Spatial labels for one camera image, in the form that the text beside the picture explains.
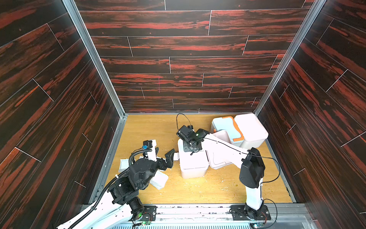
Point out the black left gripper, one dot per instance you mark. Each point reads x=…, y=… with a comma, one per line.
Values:
x=167, y=163

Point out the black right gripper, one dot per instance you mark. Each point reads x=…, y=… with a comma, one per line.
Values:
x=191, y=143

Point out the pink medicine chest box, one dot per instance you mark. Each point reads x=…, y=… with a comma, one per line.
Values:
x=196, y=165

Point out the white orange handled box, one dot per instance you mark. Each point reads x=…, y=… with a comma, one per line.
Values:
x=230, y=126

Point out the white pink first aid box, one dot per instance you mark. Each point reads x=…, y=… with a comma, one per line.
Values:
x=253, y=131

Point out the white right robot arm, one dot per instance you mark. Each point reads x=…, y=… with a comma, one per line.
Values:
x=249, y=161

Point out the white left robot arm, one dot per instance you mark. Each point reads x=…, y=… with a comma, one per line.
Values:
x=119, y=201

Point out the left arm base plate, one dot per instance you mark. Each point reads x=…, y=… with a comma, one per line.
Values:
x=148, y=215

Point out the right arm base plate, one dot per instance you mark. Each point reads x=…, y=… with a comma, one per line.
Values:
x=244, y=212

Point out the aluminium frame rail right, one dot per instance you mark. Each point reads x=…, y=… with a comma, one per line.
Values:
x=298, y=38

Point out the aluminium frame rail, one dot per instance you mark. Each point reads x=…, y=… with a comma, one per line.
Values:
x=80, y=26
x=298, y=38

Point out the aluminium frame rail left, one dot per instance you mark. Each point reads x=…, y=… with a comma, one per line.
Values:
x=80, y=26

